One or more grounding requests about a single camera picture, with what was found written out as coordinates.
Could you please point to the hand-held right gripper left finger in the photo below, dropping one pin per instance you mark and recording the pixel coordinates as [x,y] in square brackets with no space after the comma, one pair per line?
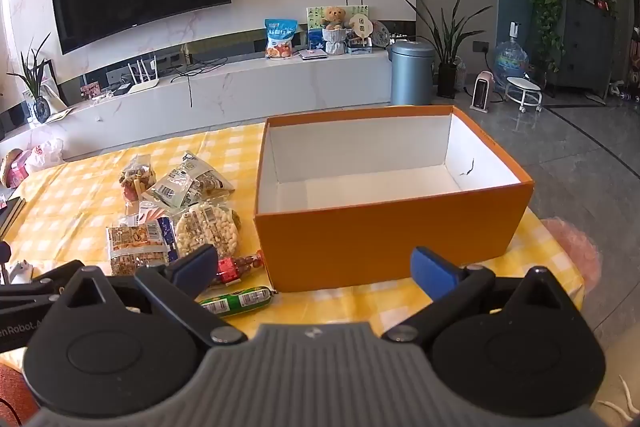
[197,267]

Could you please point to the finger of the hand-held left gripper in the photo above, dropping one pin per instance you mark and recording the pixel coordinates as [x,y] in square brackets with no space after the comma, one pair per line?
[30,292]

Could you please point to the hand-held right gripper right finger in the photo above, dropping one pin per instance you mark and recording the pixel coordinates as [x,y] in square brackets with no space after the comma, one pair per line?
[432,274]

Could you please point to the round rice cracker packet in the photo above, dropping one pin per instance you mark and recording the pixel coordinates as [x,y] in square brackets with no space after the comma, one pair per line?
[207,229]

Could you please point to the small red cap bottle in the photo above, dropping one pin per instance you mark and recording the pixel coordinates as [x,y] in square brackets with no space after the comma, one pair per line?
[237,266]

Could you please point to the green sausage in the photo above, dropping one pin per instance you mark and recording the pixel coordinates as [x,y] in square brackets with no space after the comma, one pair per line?
[240,299]

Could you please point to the yellow blue cracker packet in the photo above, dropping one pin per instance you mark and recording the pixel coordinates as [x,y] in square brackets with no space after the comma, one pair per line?
[137,247]

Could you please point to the orange cardboard box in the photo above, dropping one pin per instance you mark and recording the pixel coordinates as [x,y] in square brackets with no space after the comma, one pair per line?
[380,237]

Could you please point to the green white snack packet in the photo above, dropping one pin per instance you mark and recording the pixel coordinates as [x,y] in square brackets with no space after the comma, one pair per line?
[185,187]

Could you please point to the dark book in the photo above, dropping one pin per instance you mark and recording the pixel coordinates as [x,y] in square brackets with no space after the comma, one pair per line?
[10,214]

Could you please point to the mixed nuts packet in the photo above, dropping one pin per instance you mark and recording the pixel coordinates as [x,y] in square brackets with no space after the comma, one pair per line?
[136,179]

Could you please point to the white plastic bag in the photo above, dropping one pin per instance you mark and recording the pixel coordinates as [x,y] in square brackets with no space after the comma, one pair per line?
[45,154]

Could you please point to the pink plastic bag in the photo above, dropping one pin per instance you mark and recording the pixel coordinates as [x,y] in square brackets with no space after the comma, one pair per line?
[572,252]

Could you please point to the white marble tv console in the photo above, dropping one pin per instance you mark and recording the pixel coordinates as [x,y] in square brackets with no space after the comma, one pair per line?
[250,92]

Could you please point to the potted plant in dark vase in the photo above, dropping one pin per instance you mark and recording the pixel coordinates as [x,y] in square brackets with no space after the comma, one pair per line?
[39,107]

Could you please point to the pink space heater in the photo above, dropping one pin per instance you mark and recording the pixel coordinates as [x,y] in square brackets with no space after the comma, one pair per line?
[483,92]

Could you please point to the white router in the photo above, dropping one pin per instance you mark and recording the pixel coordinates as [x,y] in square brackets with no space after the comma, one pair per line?
[145,84]

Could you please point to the potted snake plant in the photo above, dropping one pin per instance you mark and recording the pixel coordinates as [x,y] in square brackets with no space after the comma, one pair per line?
[446,79]

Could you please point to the grey blue trash bin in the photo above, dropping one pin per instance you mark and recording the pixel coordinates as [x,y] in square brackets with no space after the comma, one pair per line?
[411,74]

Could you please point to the small pink box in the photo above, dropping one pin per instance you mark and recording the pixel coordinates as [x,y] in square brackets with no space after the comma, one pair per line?
[91,91]

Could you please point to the white round stool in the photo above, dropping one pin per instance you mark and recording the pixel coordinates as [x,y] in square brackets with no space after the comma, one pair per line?
[522,83]

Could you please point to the blue water jug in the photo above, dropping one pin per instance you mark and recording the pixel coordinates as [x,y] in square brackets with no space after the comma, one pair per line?
[511,59]

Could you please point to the blue snack bag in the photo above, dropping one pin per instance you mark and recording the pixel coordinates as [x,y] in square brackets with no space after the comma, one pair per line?
[280,39]

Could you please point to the flat set-top box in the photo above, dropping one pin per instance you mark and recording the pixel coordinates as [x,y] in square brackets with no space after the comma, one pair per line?
[313,53]

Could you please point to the decorated plate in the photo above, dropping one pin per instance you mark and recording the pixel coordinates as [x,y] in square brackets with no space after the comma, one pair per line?
[380,34]

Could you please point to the white woven basket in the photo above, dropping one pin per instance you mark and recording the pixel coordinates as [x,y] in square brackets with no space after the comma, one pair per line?
[335,42]

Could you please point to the round paper fan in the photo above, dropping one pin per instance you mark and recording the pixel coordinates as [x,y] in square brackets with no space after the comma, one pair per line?
[361,27]

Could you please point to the green printed box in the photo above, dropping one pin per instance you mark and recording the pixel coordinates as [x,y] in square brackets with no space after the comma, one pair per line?
[314,19]

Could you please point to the grey drawer cabinet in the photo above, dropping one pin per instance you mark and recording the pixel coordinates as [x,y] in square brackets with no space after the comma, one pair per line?
[585,47]

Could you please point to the brown teddy bear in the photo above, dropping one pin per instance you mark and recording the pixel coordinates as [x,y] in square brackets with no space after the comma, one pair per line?
[334,17]

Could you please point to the wall socket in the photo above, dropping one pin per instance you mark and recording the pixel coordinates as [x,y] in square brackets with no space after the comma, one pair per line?
[480,46]

